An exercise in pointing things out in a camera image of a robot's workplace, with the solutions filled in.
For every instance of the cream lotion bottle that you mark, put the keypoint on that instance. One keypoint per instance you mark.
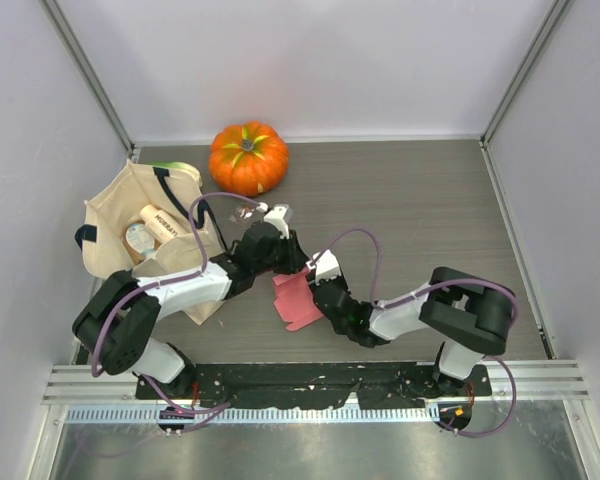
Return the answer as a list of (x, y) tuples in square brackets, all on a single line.
[(160, 224)]

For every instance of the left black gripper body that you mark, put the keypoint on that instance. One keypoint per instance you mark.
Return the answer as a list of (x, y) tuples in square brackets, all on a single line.
[(283, 258)]

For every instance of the small clear plastic wrapper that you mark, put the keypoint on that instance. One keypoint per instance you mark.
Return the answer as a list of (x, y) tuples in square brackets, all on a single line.
[(242, 214)]

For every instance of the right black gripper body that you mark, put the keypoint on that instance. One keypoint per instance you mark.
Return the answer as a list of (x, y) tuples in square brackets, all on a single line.
[(338, 281)]

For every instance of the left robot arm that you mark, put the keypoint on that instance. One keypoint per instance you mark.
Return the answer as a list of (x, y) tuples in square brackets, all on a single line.
[(116, 325)]

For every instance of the round labelled tub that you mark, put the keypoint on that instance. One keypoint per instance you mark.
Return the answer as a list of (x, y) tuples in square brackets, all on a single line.
[(139, 242)]

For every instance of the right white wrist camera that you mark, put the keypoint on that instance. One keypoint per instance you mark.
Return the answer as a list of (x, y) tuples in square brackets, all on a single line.
[(324, 266)]

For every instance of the pink paper box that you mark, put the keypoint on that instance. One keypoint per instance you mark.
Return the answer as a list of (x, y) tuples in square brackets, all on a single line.
[(294, 301)]

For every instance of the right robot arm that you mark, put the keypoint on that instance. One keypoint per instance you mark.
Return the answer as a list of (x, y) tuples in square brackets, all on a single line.
[(474, 315)]

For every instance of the beige canvas tote bag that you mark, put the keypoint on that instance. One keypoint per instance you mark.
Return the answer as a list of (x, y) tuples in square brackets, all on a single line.
[(119, 204)]

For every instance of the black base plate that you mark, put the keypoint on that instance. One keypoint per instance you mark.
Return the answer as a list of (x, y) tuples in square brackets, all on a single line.
[(318, 386)]

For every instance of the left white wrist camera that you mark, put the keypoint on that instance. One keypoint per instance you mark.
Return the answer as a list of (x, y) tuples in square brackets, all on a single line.
[(279, 217)]

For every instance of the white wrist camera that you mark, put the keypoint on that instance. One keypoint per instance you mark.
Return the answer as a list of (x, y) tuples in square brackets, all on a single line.
[(324, 266), (279, 217)]

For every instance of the green white item behind bag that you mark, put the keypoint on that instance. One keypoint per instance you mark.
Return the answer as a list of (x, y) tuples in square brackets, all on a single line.
[(180, 166)]

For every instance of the white slotted cable duct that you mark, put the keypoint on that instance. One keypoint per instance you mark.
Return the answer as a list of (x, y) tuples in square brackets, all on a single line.
[(350, 413)]

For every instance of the orange pumpkin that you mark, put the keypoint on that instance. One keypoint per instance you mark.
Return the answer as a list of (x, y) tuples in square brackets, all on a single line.
[(248, 159)]

